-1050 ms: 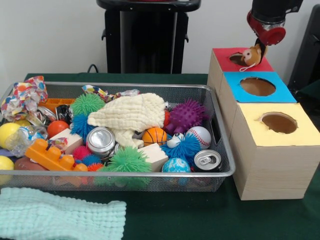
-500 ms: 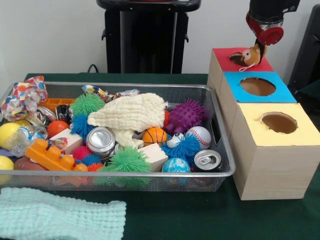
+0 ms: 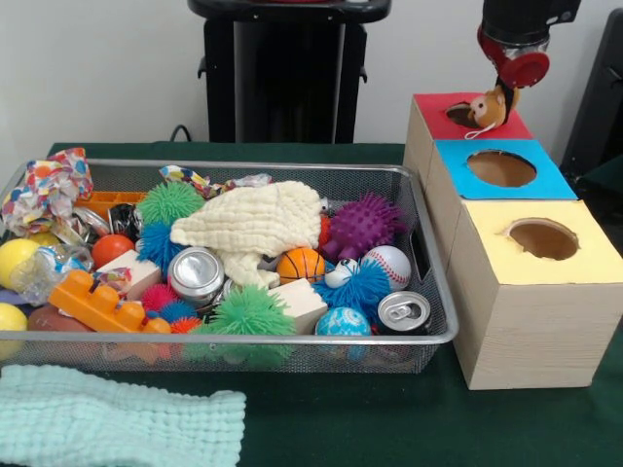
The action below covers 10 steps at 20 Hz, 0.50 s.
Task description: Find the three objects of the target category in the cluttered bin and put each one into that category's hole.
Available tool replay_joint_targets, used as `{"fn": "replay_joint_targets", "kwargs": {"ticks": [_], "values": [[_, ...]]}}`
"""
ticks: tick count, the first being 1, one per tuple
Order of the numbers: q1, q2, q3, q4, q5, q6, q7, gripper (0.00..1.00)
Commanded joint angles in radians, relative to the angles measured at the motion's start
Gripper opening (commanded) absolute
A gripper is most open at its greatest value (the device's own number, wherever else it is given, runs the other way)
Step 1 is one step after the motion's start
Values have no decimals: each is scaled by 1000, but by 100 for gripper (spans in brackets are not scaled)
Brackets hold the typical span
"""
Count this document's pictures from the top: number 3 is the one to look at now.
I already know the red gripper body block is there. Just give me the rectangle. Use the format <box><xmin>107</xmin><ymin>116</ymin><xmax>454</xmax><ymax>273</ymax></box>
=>
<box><xmin>477</xmin><ymin>24</ymin><xmax>552</xmax><ymax>90</ymax></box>

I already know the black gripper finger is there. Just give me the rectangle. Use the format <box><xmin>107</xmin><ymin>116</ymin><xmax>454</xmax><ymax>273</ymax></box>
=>
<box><xmin>495</xmin><ymin>74</ymin><xmax>519</xmax><ymax>114</ymax></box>

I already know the brown teddy bear plush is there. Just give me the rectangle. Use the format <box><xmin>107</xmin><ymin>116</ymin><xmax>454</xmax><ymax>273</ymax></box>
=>
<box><xmin>464</xmin><ymin>86</ymin><xmax>514</xmax><ymax>140</ymax></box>

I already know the purple spiky ball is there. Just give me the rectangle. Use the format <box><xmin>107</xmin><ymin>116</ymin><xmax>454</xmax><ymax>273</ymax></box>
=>
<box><xmin>321</xmin><ymin>191</ymin><xmax>405</xmax><ymax>262</ymax></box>

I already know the cream yellow muslin cloth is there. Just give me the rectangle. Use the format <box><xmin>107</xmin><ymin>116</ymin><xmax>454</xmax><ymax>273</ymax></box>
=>
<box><xmin>170</xmin><ymin>181</ymin><xmax>324</xmax><ymax>290</ymax></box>

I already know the mint green muslin cloth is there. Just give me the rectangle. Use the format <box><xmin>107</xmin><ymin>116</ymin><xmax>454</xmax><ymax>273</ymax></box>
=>
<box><xmin>0</xmin><ymin>365</ymin><xmax>247</xmax><ymax>467</ymax></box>

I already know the wooden box with three holes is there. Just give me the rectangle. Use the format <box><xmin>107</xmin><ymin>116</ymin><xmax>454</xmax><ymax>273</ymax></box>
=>
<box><xmin>403</xmin><ymin>91</ymin><xmax>623</xmax><ymax>390</ymax></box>

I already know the clear mesh bin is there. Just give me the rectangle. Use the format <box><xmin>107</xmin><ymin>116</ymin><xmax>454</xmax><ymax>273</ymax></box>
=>
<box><xmin>0</xmin><ymin>156</ymin><xmax>460</xmax><ymax>373</ymax></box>

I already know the black chair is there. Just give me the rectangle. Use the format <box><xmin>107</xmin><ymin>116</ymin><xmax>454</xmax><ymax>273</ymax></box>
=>
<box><xmin>560</xmin><ymin>8</ymin><xmax>623</xmax><ymax>191</ymax></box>

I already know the white baseball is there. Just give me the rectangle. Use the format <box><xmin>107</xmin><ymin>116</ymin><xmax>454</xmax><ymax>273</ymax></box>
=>
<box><xmin>362</xmin><ymin>244</ymin><xmax>413</xmax><ymax>291</ymax></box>

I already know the silver can with pull tab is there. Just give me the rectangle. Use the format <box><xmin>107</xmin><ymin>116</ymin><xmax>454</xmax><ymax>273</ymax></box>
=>
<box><xmin>378</xmin><ymin>291</ymin><xmax>431</xmax><ymax>335</ymax></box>

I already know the blue spiky ball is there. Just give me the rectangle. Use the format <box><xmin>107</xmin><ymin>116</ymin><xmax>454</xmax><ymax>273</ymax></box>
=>
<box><xmin>313</xmin><ymin>258</ymin><xmax>392</xmax><ymax>322</ymax></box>

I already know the small orange basketball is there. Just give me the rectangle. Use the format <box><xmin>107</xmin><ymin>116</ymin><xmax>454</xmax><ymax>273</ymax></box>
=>
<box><xmin>276</xmin><ymin>246</ymin><xmax>327</xmax><ymax>285</ymax></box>

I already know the small globe ball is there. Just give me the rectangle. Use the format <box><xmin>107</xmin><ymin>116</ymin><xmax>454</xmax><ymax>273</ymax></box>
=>
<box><xmin>314</xmin><ymin>306</ymin><xmax>372</xmax><ymax>338</ymax></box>

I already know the large green spiky ball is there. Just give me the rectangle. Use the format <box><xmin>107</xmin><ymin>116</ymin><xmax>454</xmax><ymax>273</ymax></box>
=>
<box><xmin>200</xmin><ymin>285</ymin><xmax>296</xmax><ymax>340</ymax></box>

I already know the dark green table cloth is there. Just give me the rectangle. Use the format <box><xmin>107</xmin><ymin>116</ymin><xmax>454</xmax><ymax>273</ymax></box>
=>
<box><xmin>0</xmin><ymin>141</ymin><xmax>623</xmax><ymax>467</ymax></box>

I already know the small green spiky ball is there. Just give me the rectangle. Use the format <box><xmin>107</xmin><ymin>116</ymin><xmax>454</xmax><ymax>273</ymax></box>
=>
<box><xmin>136</xmin><ymin>181</ymin><xmax>205</xmax><ymax>228</ymax></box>

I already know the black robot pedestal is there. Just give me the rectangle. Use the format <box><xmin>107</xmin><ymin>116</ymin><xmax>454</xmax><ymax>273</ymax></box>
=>
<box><xmin>188</xmin><ymin>0</ymin><xmax>392</xmax><ymax>145</ymax></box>

